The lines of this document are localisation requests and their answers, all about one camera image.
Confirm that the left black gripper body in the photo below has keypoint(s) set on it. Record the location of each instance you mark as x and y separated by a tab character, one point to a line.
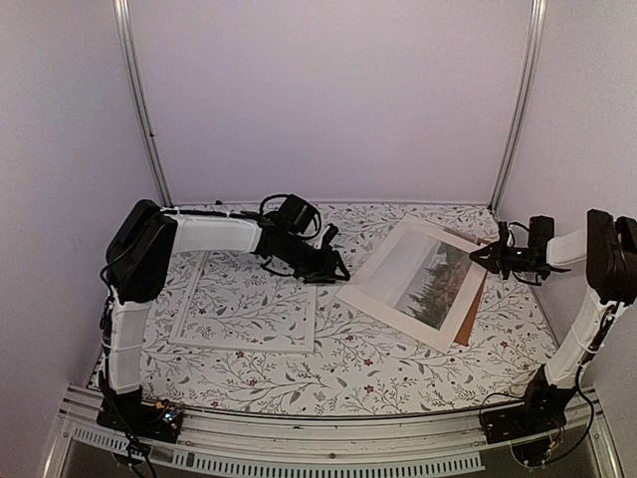
301	259

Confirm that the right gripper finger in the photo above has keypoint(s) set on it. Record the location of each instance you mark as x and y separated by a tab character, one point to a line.
490	252
492	266

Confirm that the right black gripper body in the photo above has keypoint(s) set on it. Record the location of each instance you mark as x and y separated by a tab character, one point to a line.
517	261

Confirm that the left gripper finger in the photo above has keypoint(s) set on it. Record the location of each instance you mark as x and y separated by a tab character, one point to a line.
330	274
330	232

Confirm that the white mat board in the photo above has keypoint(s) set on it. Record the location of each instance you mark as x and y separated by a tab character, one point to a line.
379	283

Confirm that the white picture frame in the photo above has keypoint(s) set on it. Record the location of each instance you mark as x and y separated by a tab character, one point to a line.
229	302

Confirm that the landscape photo print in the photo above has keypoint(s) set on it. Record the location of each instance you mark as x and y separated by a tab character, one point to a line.
431	293

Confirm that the brown frame backing board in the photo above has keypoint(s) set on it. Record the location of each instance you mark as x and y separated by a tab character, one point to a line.
463	336

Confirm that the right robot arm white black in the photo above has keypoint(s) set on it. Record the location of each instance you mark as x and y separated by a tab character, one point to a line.
607	246

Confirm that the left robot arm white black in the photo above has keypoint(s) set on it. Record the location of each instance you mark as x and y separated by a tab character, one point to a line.
138	257

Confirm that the floral patterned table mat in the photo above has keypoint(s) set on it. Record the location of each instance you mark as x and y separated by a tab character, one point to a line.
358	365

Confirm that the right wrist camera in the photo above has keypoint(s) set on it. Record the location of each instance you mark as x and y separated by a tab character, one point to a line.
541	231

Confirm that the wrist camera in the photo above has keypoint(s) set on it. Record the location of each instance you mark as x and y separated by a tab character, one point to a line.
541	231
296	214

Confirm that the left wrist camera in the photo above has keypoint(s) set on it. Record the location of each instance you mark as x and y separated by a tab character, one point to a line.
296	214

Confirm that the right aluminium corner post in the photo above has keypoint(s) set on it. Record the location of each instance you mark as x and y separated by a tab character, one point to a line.
514	135

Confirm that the aluminium corner post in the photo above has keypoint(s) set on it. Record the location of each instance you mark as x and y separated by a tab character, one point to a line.
121	9
514	135

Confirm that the front aluminium rail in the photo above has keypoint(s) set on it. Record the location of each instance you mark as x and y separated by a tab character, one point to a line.
220	443

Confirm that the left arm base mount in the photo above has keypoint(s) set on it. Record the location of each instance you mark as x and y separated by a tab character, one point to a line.
127	413

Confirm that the left aluminium corner post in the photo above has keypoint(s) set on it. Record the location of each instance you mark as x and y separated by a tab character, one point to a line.
121	9

